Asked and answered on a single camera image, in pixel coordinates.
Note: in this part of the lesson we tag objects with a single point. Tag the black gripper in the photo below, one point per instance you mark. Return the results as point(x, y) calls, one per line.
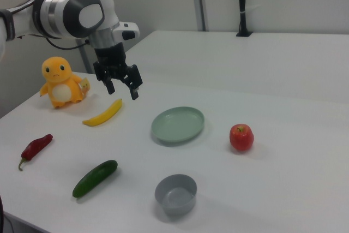
point(110, 58)

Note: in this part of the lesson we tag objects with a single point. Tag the red apple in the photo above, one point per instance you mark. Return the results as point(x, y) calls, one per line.
point(241, 138)

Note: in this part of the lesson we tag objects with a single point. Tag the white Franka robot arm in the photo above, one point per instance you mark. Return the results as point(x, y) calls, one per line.
point(54, 12)

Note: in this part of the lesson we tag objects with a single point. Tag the grey plastic bowl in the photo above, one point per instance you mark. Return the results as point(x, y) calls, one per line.
point(175, 194)

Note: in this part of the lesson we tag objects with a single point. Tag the yellow banana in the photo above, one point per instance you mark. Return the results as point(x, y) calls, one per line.
point(105, 114)

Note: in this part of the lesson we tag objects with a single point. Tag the orange plush toy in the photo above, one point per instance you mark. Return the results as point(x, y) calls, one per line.
point(60, 83)

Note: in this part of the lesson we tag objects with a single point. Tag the pale green plate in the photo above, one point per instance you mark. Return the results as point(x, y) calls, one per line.
point(177, 124)

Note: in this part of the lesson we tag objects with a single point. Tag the green cucumber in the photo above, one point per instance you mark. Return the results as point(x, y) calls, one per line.
point(95, 178)

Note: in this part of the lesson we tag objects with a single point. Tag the red chili pepper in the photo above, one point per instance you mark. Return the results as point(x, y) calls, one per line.
point(35, 147)

